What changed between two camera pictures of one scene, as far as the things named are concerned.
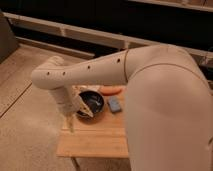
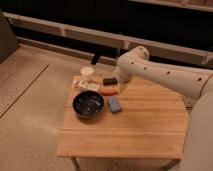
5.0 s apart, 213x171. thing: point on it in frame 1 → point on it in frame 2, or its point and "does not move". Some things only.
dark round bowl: (94, 102) does not move
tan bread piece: (76, 89) does not move
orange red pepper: (110, 90) does not move
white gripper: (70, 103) → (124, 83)
